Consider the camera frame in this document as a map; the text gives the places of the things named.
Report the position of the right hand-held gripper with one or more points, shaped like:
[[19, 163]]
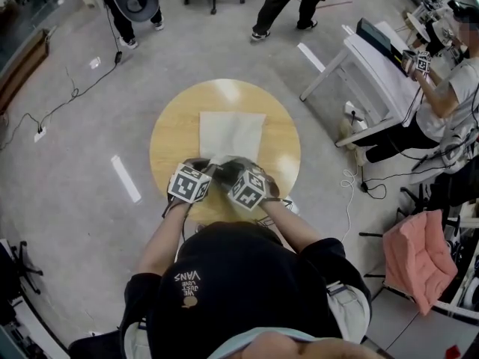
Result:
[[247, 191]]

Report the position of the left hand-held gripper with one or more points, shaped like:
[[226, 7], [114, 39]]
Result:
[[189, 183]]

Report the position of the person's right forearm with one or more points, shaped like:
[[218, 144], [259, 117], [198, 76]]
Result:
[[288, 223]]

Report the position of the person's left forearm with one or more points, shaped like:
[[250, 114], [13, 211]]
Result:
[[161, 241]]

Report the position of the round wooden table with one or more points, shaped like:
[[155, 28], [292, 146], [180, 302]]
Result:
[[176, 133]]

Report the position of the person's black t-shirt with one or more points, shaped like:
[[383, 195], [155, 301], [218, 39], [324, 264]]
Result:
[[243, 275]]

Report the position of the black power adapter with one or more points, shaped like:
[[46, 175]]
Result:
[[118, 57]]

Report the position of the white power strip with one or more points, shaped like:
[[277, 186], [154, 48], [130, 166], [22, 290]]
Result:
[[353, 111], [40, 134]]

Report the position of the black-legged chair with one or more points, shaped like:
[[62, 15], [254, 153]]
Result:
[[370, 234]]

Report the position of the person's light blue face mask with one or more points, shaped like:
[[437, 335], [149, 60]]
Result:
[[226, 348]]

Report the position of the white desk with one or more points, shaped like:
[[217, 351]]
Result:
[[374, 66]]

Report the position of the long black box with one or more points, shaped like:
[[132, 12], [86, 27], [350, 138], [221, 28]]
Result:
[[374, 37]]

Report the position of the wooden step platform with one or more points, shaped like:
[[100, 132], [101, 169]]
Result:
[[26, 66]]

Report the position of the black chair base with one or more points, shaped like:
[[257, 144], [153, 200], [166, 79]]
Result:
[[22, 267]]

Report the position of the pink cloth on chair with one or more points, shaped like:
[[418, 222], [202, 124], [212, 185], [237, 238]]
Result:
[[419, 260]]

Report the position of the black seat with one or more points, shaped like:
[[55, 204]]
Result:
[[97, 346]]

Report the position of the grey desk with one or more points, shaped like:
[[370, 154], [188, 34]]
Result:
[[404, 331]]

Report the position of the small round white table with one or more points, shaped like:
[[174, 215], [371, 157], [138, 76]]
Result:
[[417, 26]]

